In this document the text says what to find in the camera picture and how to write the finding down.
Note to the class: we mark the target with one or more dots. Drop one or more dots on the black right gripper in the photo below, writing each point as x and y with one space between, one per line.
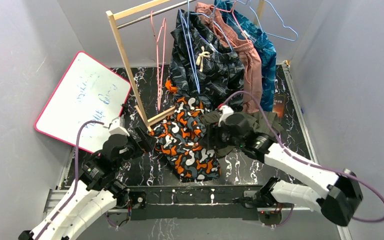
212 130

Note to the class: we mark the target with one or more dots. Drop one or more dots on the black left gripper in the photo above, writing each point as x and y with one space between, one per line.
147 144

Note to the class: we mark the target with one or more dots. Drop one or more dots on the orange camouflage shorts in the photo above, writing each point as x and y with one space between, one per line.
178 140

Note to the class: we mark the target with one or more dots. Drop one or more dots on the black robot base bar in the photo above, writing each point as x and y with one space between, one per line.
203 202

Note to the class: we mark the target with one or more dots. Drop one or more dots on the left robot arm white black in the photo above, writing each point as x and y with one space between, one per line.
94 191

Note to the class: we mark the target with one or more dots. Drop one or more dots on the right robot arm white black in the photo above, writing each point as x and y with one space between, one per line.
335 195

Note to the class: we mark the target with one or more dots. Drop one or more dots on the olive green shorts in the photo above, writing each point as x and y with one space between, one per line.
268 121

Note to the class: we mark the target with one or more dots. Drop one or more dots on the pink shorts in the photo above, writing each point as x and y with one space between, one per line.
244 48

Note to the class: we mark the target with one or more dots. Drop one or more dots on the dark leaf-pattern shorts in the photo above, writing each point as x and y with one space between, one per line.
219 68

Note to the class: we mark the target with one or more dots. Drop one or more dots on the teal patterned shorts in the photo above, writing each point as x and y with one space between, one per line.
267 54

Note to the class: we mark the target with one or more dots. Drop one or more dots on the pink hanger holding shorts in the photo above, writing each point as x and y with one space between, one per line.
230 16

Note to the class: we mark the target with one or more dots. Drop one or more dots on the pink-framed whiteboard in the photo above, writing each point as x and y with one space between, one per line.
87 95

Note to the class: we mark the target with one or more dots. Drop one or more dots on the metal rack rod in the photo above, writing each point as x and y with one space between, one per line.
158 12

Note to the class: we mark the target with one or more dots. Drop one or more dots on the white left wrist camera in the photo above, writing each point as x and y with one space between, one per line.
117 127

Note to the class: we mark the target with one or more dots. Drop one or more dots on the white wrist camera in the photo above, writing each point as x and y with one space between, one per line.
117 127
224 112

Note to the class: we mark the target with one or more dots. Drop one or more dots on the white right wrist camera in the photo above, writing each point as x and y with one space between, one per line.
224 112

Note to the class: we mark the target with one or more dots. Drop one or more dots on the pink wire hanger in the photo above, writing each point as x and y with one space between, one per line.
160 49

